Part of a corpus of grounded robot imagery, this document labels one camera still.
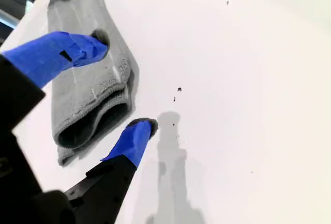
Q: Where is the grey striped towel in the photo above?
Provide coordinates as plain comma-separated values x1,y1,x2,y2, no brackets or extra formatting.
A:
46,0,140,168

